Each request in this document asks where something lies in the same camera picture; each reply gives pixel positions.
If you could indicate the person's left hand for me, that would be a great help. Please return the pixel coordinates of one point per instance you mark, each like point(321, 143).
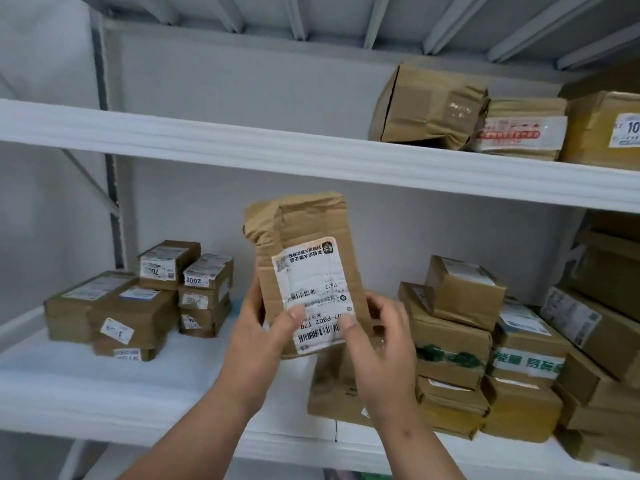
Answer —
point(252, 354)

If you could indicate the person's right hand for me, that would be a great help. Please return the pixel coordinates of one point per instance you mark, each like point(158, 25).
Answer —
point(387, 364)

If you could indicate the person's left thumb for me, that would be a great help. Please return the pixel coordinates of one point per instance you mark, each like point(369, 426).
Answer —
point(289, 322)

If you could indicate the person's right thumb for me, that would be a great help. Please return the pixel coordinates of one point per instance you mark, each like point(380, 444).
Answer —
point(349, 337)

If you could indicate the package with white label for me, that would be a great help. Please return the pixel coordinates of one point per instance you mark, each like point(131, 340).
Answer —
point(305, 234)

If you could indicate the person's right forearm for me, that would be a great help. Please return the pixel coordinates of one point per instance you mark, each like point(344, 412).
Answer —
point(417, 449)

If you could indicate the person's left forearm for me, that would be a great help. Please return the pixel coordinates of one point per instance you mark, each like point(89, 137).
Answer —
point(195, 437)

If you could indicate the pile of brown cardboard parcels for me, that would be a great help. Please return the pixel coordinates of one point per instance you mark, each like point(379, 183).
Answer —
point(452, 344)

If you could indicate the pile of small labelled boxes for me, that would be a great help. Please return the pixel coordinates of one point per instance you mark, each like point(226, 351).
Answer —
point(135, 309)

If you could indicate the white metal shelving rack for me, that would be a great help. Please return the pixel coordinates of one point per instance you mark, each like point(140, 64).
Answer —
point(200, 140)

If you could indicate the crushed brown cardboard box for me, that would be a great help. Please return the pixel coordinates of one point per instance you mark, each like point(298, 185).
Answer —
point(425, 107)

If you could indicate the carton with red white tape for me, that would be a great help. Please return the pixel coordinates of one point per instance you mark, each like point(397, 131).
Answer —
point(525, 129)

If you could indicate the large carton with white label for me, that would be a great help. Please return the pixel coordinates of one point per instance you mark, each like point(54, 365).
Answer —
point(595, 129)

